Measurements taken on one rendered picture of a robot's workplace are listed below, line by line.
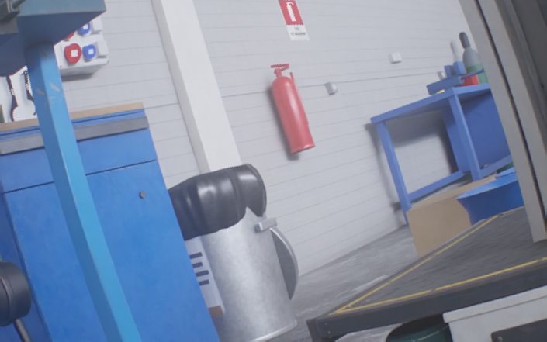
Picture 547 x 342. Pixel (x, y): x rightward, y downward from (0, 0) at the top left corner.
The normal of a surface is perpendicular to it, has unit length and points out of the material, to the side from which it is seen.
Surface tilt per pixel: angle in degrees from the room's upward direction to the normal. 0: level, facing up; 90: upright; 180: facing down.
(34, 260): 90
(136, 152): 90
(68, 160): 90
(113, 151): 90
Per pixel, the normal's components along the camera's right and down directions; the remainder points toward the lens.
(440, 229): -0.35, 0.06
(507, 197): -0.20, 0.49
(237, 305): 0.14, -0.04
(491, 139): -0.54, 0.13
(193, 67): 0.79, -0.28
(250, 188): 0.36, -0.12
